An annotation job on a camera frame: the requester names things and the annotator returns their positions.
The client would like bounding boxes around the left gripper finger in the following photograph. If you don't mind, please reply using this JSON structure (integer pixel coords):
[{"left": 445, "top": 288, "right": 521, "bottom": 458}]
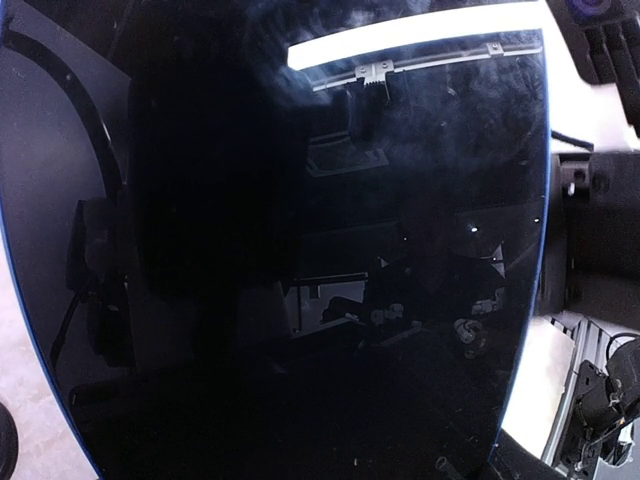
[{"left": 482, "top": 432, "right": 565, "bottom": 480}]

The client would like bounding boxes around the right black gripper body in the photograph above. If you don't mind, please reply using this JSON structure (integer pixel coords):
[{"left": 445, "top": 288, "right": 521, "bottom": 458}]
[{"left": 539, "top": 151, "right": 639, "bottom": 320}]

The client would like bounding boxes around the blue phone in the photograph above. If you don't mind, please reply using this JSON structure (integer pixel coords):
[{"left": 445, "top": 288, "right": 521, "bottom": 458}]
[{"left": 1, "top": 1, "right": 549, "bottom": 479}]

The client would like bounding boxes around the black round-base phone stand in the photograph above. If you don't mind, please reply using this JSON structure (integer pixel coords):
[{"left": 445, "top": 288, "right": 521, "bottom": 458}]
[{"left": 0, "top": 403, "right": 19, "bottom": 480}]

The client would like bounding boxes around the front aluminium rail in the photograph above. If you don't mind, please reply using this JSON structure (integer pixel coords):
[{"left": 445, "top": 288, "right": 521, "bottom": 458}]
[{"left": 541, "top": 311, "right": 624, "bottom": 473}]

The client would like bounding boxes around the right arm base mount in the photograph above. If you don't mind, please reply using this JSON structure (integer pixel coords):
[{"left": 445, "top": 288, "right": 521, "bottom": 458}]
[{"left": 555, "top": 333, "right": 639, "bottom": 479}]

